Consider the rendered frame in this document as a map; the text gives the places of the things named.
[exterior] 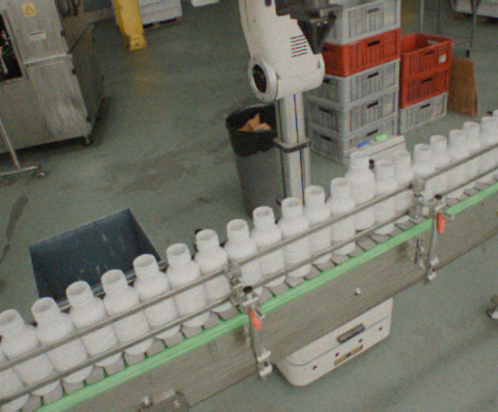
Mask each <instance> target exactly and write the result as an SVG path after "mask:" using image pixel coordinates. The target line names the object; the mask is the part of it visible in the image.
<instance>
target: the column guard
mask: <svg viewBox="0 0 498 412"><path fill-rule="evenodd" d="M113 1H114V4H115V7H116V9H115V10H116V14H117V17H118V21H119V23H120V24H119V27H120V31H121V33H122V36H123V39H124V50H126V51H128V50H129V51H130V50H135V49H140V48H144V47H145V46H148V45H147V44H146V42H147V41H146V38H145V34H144V31H143V26H142V23H141V22H142V20H141V17H140V12H139V9H138V5H137V0H113Z"/></svg>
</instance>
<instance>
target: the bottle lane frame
mask: <svg viewBox="0 0 498 412"><path fill-rule="evenodd" d="M458 201H459V200H458ZM447 207H448V208H447V209H446V210H445V211H444V212H446V213H448V214H452V215H453V216H455V220H454V221H453V222H451V221H449V220H448V219H445V222H444V228H443V232H437V240H436V246H435V252H434V256H436V257H437V258H438V260H439V264H438V265H436V268H435V272H437V271H439V270H440V269H442V268H443V267H445V266H447V265H448V264H450V263H451V262H453V261H455V260H456V259H457V258H459V257H461V256H463V255H464V254H467V253H469V252H471V251H472V250H473V249H475V248H477V247H478V246H479V245H481V244H483V243H484V242H485V241H486V240H488V239H490V238H491V237H493V236H496V235H497V234H498V181H497V183H495V184H493V185H491V186H487V188H486V189H484V190H481V191H478V193H476V194H474V195H473V196H468V198H467V199H464V200H462V201H459V203H457V204H455V205H453V206H452V207H449V206H447ZM413 224H414V223H413ZM430 227H431V218H427V217H425V221H423V222H421V223H419V224H417V225H416V224H414V226H413V227H412V228H410V229H408V230H406V231H403V230H401V231H402V233H400V234H396V235H394V236H390V235H389V239H387V240H386V241H384V242H382V243H377V242H375V243H376V246H375V247H372V248H370V249H368V250H365V249H363V248H361V247H360V248H361V249H362V250H363V253H361V254H359V255H357V256H355V257H353V258H351V257H350V256H349V255H347V256H348V257H349V260H348V261H346V262H344V263H340V264H334V263H332V262H331V263H332V264H334V267H332V268H330V269H329V270H327V271H325V272H323V271H321V270H319V269H318V270H319V272H320V274H319V275H317V276H315V277H313V278H311V279H309V280H307V279H306V278H304V277H303V279H304V280H305V282H304V283H301V284H299V285H297V286H295V287H290V286H289V285H288V284H287V287H288V290H286V291H285V292H283V293H281V294H279V295H275V294H274V293H272V292H271V294H272V296H273V297H272V298H271V299H269V300H267V301H265V302H263V303H261V309H260V310H261V311H262V313H263V314H264V315H265V316H266V320H265V321H264V322H261V327H260V340H261V345H262V347H263V348H265V349H266V350H268V351H269V352H270V353H271V354H270V360H269V363H270V364H271V365H272V364H274V363H277V362H279V361H280V360H282V359H284V358H286V357H287V356H289V355H291V354H293V353H295V352H296V351H297V350H299V349H301V348H304V347H306V346H308V345H310V344H312V343H313V342H315V341H316V340H318V339H319V338H321V337H323V336H325V335H327V334H329V333H331V332H333V331H335V330H337V329H339V328H341V327H342V326H344V325H346V324H348V323H350V322H351V321H353V320H354V319H356V318H358V317H359V316H361V315H363V314H365V313H367V312H368V311H369V310H371V309H373V308H374V307H375V306H378V305H381V304H382V303H383V302H385V301H387V300H389V299H390V298H392V297H394V296H396V295H397V294H398V293H400V292H402V291H404V290H405V289H407V288H409V287H410V286H412V285H413V284H415V283H418V282H419V281H420V280H422V274H424V272H425V270H423V269H422V268H421V267H420V265H419V263H416V257H417V252H419V251H421V249H420V248H419V249H418V239H419V237H420V236H422V235H425V239H424V247H423V249H424V251H425V252H427V249H428V242H429V234H430ZM237 313H238V314H237V315H236V316H234V317H232V318H230V319H228V320H226V321H224V320H223V319H222V318H221V317H219V319H220V323H219V324H218V325H215V326H213V327H211V328H209V329H207V330H206V329H205V328H204V327H203V326H202V325H201V329H202V333H200V334H198V335H194V336H192V337H190V338H188V337H186V336H185V335H182V338H183V341H182V342H181V343H179V344H177V345H173V346H171V347H168V346H167V344H166V343H164V346H165V350H164V351H162V352H160V353H156V354H155V355H153V356H148V354H147V353H146V352H143V353H144V360H141V361H139V362H137V363H135V364H133V365H132V366H128V364H127V363H126V361H124V369H123V370H121V371H119V372H116V373H114V374H113V375H111V376H109V375H108V373H107V372H106V370H105V371H104V374H105V378H104V379H102V380H100V381H98V382H97V383H96V382H95V383H93V384H91V385H89V384H88V383H87V381H86V380H83V388H82V389H80V390H77V391H75V392H73V393H71V394H70V395H68V394H67V393H66V391H65V390H64V389H63V397H62V398H59V399H58V400H56V401H54V402H51V403H49V404H46V403H45V401H44V399H43V398H41V407H40V408H39V409H35V410H33V411H32V412H138V411H139V410H140V409H141V408H142V407H144V406H148V405H150V404H151V403H153V402H154V401H156V400H157V399H161V398H163V397H165V396H167V395H168V394H169V393H173V392H179V393H182V394H183V396H184V398H185V401H186V404H187V406H188V409H190V408H192V407H194V406H195V405H196V406H197V405H198V404H200V403H201V402H203V401H205V400H207V399H210V398H211V397H213V396H215V395H217V394H218V393H220V392H222V391H225V390H226V389H228V388H230V387H232V386H234V385H236V384H240V382H242V381H244V380H246V379H248V378H249V377H251V376H253V375H255V374H257V371H256V367H257V364H256V360H255V358H254V355H253V348H252V342H251V340H252V337H251V336H250V333H249V327H248V326H249V322H248V316H247V315H246V316H245V315H244V314H243V313H242V312H241V311H240V310H238V309H237Z"/></svg>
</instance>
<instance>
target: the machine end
mask: <svg viewBox="0 0 498 412"><path fill-rule="evenodd" d="M86 13H87V11H86V8H83V2H82V0H0V33H2V32H3V31H2V30H4V31H5V30H7V31H6V32H8V33H9V34H8V35H7V36H6V37H10V39H8V40H7V42H8V41H9V40H11V41H12V43H11V44H12V46H13V48H14V50H15V52H14V53H15V54H16V57H17V59H18V60H17V61H18V63H19V64H18V65H17V66H16V67H15V69H14V70H12V71H10V72H9V73H8V75H7V76H6V77H5V78H4V79H3V80H2V81H1V82H0V115H1V117H2V119H3V123H4V125H5V127H6V129H7V133H8V134H9V136H10V139H11V142H12V144H13V146H14V149H19V148H23V147H29V146H32V145H37V144H42V143H46V142H52V141H57V140H61V139H67V138H71V137H77V136H81V135H83V136H84V137H85V141H83V143H82V144H81V145H82V146H86V145H90V144H93V143H94V140H92V139H87V135H88V134H91V131H92V129H93V125H94V122H96V121H99V120H100V119H101V117H100V116H96V115H97V113H98V110H99V106H100V103H101V102H102V101H105V100H106V97H104V98H102V97H103V93H104V90H105V83H104V75H102V72H101V69H100V65H99V63H98V60H97V58H98V56H97V54H96V51H95V47H94V45H93V42H94V40H95V39H94V37H93V38H92V36H91V33H90V32H91V31H92V29H93V25H92V24H91V25H89V24H88V21H87V18H86ZM6 151H9V149H8V147H7V144H6V142H5V139H4V137H3V135H2V132H1V129H0V153H2V152H6Z"/></svg>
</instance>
